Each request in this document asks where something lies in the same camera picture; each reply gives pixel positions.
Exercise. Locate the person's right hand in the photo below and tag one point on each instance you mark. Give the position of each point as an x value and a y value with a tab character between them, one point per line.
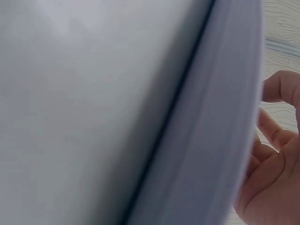
276	178

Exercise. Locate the person's right thumb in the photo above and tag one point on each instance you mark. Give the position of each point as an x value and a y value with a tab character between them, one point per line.
281	86

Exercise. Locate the person's right fingers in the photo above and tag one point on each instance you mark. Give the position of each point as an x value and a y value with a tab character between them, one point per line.
257	157

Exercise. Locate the thick white book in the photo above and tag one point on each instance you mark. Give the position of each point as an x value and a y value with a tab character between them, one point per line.
131	112

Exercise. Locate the clear plastic strip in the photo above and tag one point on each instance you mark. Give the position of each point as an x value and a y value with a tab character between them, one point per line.
283	45

